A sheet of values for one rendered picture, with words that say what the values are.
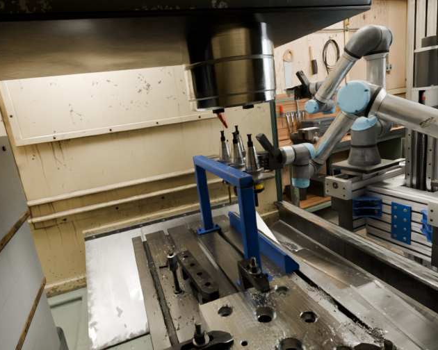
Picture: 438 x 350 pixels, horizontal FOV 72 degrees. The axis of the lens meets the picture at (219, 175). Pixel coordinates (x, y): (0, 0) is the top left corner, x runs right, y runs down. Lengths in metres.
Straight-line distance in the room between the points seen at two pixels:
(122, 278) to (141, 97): 0.83
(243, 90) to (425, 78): 1.12
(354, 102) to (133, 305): 1.15
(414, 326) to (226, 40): 0.95
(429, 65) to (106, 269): 1.60
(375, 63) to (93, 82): 1.33
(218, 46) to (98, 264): 1.22
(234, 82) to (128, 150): 1.11
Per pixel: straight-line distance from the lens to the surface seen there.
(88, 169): 1.55
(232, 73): 0.48
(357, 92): 1.19
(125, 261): 1.49
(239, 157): 0.95
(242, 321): 0.68
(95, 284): 1.46
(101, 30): 0.46
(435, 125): 1.20
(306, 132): 2.93
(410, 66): 1.66
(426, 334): 1.12
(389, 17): 5.25
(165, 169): 1.57
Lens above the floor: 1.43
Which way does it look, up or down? 14 degrees down
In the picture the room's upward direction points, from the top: 7 degrees counter-clockwise
